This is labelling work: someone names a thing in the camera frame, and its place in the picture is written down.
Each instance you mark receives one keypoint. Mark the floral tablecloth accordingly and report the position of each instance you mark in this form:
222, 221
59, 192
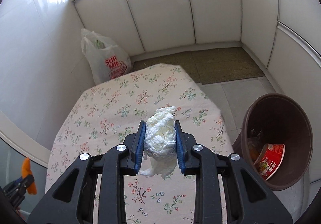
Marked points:
105, 114

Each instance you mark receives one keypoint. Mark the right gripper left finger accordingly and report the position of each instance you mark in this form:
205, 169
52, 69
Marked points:
135, 144

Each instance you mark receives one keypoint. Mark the white plastic shopping bag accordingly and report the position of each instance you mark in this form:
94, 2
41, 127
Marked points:
106, 58

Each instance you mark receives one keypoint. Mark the orange peel piece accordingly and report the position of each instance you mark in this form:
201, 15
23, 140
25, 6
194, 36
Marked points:
28, 175

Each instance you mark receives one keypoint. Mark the brown trash bin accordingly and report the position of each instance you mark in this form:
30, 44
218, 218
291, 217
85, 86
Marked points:
276, 119

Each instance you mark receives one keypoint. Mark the white tissue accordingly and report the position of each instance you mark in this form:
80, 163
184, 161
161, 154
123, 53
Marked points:
160, 143

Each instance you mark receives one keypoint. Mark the brown floor mat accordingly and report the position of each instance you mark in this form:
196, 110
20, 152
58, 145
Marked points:
210, 66

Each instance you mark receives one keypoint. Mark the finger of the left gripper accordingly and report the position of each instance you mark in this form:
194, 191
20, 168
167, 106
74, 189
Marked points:
15, 191

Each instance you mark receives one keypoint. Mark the red instant noodle cup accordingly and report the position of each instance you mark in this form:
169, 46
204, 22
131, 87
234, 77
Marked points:
269, 160

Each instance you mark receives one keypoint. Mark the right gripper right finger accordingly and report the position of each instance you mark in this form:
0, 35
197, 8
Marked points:
188, 164

